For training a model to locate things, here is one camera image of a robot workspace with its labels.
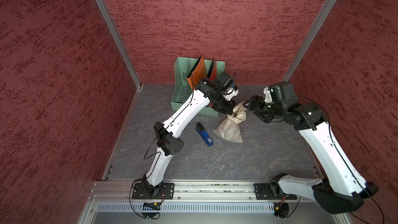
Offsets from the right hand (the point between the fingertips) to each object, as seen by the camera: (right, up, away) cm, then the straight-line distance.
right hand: (246, 111), depth 66 cm
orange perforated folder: (-21, +20, +23) cm, 37 cm away
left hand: (-6, -3, +7) cm, 9 cm away
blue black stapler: (-18, -17, +28) cm, 38 cm away
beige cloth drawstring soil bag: (-6, -10, +9) cm, 15 cm away
